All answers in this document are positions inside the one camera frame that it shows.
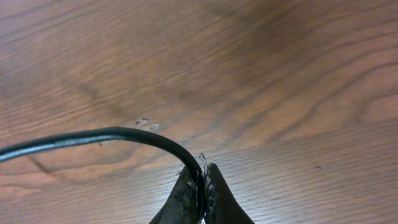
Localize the black USB cable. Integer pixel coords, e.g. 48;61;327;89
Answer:
0;126;206;222

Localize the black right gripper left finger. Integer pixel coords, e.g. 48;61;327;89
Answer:
149;167;199;224

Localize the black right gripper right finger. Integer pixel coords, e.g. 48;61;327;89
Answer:
205;163;254;224

